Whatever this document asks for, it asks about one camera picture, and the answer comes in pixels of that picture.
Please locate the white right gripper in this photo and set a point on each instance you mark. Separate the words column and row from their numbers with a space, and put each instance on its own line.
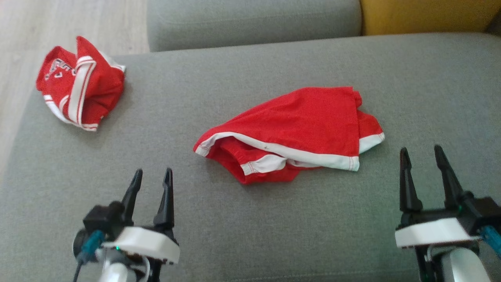
column 430, row 233

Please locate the yellow sofa cushion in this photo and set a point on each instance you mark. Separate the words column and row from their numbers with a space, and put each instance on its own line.
column 426, row 15

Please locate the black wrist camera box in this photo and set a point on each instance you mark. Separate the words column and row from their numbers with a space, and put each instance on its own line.
column 102, row 217
column 487, row 213

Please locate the red jersey with white print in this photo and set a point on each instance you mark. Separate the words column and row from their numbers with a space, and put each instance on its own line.
column 78, row 86

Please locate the grey sofa seat cushion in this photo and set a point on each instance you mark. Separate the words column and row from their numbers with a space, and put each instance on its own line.
column 250, row 227

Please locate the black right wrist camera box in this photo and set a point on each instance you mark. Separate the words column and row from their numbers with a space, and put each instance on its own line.
column 487, row 213

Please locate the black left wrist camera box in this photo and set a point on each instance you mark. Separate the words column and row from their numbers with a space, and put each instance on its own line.
column 102, row 217

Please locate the red shorts with white trim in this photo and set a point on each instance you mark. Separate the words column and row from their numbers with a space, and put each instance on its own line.
column 297, row 125

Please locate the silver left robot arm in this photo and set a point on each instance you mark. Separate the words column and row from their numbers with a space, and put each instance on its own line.
column 117, row 272

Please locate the grey sofa back cushion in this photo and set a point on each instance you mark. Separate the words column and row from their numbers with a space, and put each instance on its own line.
column 250, row 21

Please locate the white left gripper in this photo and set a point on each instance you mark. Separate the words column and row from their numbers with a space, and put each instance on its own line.
column 145, row 241

